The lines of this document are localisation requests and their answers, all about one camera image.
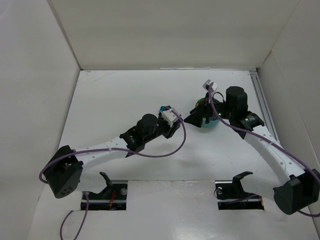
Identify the purple cable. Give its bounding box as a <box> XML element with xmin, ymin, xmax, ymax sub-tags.
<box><xmin>38</xmin><ymin>108</ymin><xmax>187</xmax><ymax>240</ymax></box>
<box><xmin>208</xmin><ymin>87</ymin><xmax>320</xmax><ymax>218</ymax></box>

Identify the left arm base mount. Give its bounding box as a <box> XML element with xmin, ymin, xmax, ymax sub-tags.
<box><xmin>87</xmin><ymin>172</ymin><xmax>128</xmax><ymax>211</ymax></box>

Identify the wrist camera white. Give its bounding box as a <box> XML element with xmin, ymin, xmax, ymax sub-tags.
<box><xmin>202</xmin><ymin>79</ymin><xmax>218</xmax><ymax>96</ymax></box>
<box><xmin>160</xmin><ymin>107</ymin><xmax>181</xmax><ymax>128</ymax></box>

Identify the teal lego block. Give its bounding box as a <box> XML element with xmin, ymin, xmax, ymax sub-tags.
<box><xmin>159</xmin><ymin>105</ymin><xmax>172</xmax><ymax>113</ymax></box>

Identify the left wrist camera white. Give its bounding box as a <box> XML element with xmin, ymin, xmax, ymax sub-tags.
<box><xmin>160</xmin><ymin>107</ymin><xmax>181</xmax><ymax>128</ymax></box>

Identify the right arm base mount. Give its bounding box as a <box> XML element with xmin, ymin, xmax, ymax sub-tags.
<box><xmin>213</xmin><ymin>171</ymin><xmax>265</xmax><ymax>211</ymax></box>

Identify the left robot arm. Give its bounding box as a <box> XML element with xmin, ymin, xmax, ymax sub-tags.
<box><xmin>39</xmin><ymin>108</ymin><xmax>184</xmax><ymax>199</ymax></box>

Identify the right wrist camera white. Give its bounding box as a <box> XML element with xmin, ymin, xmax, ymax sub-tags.
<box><xmin>202</xmin><ymin>79</ymin><xmax>218</xmax><ymax>96</ymax></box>

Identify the aluminium rail right edge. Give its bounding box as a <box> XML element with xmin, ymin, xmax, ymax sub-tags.
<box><xmin>249</xmin><ymin>70</ymin><xmax>279</xmax><ymax>141</ymax></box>

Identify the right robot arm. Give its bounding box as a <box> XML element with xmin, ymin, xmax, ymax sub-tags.
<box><xmin>184</xmin><ymin>81</ymin><xmax>320</xmax><ymax>215</ymax></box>

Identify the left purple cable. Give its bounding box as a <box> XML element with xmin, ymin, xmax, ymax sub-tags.
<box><xmin>38</xmin><ymin>108</ymin><xmax>187</xmax><ymax>240</ymax></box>

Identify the teal round divided container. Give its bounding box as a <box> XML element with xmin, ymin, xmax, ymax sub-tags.
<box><xmin>195</xmin><ymin>97</ymin><xmax>219</xmax><ymax>129</ymax></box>

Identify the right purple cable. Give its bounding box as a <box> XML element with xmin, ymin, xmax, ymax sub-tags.
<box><xmin>208</xmin><ymin>87</ymin><xmax>320</xmax><ymax>218</ymax></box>

